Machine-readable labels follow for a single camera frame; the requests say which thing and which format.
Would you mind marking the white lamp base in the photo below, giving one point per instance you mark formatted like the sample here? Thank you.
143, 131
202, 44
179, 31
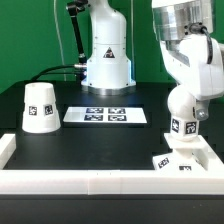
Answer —
184, 155

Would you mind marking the white lamp shade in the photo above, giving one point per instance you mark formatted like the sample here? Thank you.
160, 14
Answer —
40, 113

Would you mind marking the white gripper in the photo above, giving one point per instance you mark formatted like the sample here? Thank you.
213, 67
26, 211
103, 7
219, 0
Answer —
188, 66

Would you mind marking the white U-shaped frame wall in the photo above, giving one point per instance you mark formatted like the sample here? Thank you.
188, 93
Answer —
70, 182

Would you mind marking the white lamp bulb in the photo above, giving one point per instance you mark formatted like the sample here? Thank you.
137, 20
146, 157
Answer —
181, 104

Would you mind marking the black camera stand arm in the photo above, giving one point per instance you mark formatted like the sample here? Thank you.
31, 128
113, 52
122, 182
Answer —
74, 8

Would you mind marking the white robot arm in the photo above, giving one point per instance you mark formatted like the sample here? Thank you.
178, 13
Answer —
109, 69

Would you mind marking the white marker tag board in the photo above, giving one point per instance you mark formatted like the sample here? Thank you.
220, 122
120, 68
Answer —
114, 115

